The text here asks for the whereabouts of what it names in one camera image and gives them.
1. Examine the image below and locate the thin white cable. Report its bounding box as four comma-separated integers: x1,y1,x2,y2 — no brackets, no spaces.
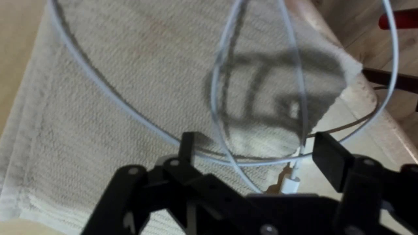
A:
45,0,400,196

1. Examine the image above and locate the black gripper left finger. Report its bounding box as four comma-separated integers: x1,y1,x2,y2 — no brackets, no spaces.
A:
79,131,279,235

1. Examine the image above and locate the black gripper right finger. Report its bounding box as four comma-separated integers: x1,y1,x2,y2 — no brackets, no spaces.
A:
312,131,418,235

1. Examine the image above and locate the beige folded cloth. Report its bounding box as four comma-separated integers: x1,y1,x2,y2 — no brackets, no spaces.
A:
0,0,364,235

